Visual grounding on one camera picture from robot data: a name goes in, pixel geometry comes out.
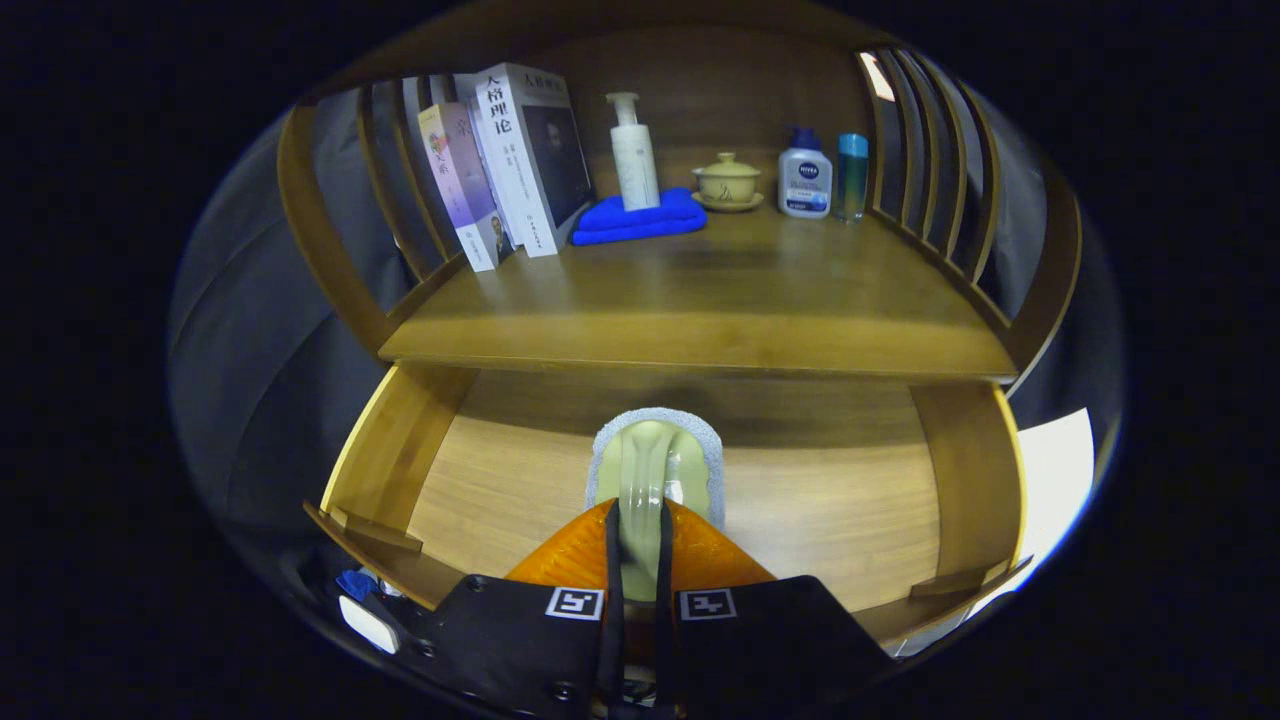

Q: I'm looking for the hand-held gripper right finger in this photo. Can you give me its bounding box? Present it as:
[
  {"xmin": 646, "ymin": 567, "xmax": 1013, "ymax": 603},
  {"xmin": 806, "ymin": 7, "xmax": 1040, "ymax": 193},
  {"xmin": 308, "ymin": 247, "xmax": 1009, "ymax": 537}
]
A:
[{"xmin": 655, "ymin": 498, "xmax": 896, "ymax": 720}]

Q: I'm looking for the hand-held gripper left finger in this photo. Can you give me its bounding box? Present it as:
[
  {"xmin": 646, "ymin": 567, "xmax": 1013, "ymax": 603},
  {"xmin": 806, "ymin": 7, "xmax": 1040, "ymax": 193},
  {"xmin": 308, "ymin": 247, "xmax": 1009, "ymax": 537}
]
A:
[{"xmin": 400, "ymin": 498, "xmax": 623, "ymax": 720}]

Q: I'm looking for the green scrub brush grey sponge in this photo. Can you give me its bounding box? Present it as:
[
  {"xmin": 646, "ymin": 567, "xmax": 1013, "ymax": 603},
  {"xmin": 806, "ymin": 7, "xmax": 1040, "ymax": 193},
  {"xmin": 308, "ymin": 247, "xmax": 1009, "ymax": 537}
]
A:
[{"xmin": 585, "ymin": 407, "xmax": 726, "ymax": 601}]

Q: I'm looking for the wooden drawer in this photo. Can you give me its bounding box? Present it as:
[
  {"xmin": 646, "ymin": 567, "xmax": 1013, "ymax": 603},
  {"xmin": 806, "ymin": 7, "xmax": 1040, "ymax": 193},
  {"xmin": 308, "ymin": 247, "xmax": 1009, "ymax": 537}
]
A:
[{"xmin": 303, "ymin": 362, "xmax": 1036, "ymax": 646}]

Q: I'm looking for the wooden countertop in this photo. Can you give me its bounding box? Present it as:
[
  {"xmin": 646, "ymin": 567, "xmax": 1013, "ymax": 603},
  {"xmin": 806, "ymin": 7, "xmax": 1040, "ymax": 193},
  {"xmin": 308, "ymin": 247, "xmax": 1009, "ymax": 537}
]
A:
[{"xmin": 378, "ymin": 205, "xmax": 1019, "ymax": 381}]

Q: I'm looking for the wooden cabinet with slatted hutch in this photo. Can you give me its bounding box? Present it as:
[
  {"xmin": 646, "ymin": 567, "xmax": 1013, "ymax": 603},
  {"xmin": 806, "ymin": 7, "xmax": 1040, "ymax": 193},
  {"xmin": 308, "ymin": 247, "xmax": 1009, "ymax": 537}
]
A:
[{"xmin": 275, "ymin": 0, "xmax": 1086, "ymax": 396}]

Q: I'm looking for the white rounded block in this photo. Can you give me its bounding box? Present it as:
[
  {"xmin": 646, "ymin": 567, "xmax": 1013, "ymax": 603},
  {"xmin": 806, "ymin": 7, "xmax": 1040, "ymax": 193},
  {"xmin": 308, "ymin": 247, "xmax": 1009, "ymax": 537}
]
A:
[{"xmin": 338, "ymin": 595, "xmax": 401, "ymax": 656}]

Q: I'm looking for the blue folded towel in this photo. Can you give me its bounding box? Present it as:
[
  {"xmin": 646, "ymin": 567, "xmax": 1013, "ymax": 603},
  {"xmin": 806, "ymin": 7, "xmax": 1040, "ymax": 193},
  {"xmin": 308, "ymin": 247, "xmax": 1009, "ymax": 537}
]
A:
[{"xmin": 570, "ymin": 187, "xmax": 709, "ymax": 247}]

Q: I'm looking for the yellow lidded teacup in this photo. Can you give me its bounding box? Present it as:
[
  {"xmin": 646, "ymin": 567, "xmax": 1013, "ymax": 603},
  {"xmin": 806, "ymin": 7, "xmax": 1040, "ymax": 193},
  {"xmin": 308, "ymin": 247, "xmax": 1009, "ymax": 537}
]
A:
[{"xmin": 691, "ymin": 152, "xmax": 766, "ymax": 214}]

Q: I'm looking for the white pump bottle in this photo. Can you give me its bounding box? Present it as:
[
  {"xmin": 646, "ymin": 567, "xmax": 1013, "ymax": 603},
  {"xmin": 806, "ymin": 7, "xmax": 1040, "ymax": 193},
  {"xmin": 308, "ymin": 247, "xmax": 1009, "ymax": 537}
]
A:
[{"xmin": 605, "ymin": 92, "xmax": 662, "ymax": 213}]

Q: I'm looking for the white bottle with blue cap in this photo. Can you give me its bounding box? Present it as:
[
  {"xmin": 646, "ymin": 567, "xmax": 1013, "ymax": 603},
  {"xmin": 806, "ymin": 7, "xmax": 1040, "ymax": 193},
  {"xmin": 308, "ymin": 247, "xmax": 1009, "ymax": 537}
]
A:
[{"xmin": 777, "ymin": 127, "xmax": 834, "ymax": 220}]

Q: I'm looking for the purple book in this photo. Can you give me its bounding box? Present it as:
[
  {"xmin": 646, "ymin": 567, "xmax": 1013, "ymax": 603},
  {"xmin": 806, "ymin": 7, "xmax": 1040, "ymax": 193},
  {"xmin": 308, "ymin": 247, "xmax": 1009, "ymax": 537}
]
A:
[{"xmin": 417, "ymin": 102, "xmax": 513, "ymax": 273}]

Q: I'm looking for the thick white book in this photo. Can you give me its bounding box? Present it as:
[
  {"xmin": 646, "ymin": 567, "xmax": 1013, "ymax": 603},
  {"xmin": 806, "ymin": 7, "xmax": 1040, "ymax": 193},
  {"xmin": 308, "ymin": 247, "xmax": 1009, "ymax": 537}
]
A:
[{"xmin": 453, "ymin": 62, "xmax": 596, "ymax": 259}]

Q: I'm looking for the slim teal bottle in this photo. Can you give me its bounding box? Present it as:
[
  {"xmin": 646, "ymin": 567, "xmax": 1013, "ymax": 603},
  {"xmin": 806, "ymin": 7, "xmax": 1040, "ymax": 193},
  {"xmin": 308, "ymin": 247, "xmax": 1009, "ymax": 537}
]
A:
[{"xmin": 836, "ymin": 132, "xmax": 871, "ymax": 223}]

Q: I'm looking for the thin white book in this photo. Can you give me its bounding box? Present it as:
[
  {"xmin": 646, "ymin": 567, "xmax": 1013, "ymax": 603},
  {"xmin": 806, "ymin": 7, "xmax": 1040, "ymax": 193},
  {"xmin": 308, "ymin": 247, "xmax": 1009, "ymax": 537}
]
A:
[{"xmin": 455, "ymin": 95, "xmax": 523, "ymax": 251}]

